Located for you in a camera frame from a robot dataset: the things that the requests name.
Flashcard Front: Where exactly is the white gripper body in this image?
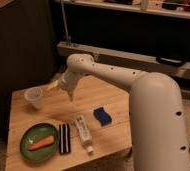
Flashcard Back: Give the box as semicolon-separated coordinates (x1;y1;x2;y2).
58;70;80;93

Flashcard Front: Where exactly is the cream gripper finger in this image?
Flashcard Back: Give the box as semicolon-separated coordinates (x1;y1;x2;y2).
45;80;58;91
68;92;74;101

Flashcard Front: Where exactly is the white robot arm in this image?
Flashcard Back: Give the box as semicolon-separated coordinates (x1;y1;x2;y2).
48;54;190;171

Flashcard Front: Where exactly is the translucent plastic cup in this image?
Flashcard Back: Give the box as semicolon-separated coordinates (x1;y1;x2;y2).
24;87;43;110

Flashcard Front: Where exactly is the blue sponge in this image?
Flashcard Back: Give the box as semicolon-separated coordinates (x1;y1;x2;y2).
93;107;112;126

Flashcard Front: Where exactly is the black striped rectangular block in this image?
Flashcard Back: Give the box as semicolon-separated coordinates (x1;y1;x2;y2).
59;123;71;155

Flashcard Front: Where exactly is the white tube with cap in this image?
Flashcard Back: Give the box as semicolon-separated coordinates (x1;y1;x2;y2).
75;115;93;155

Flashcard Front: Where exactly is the metal pole stand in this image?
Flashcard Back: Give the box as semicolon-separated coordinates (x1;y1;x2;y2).
60;0;71;46

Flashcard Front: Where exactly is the wooden folding table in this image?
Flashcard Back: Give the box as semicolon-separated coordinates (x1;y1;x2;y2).
6;76;131;171

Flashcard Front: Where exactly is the orange carrot piece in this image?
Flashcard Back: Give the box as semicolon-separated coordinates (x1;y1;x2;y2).
28;136;54;151

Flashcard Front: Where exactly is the green round plate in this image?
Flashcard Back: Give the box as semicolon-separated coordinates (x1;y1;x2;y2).
19;123;59;162

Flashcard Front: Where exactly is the long grey case with handle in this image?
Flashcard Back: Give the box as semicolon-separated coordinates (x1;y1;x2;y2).
57;41;190;80

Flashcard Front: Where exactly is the cluttered wall shelf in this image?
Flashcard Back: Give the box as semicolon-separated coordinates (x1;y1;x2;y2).
54;0;190;21

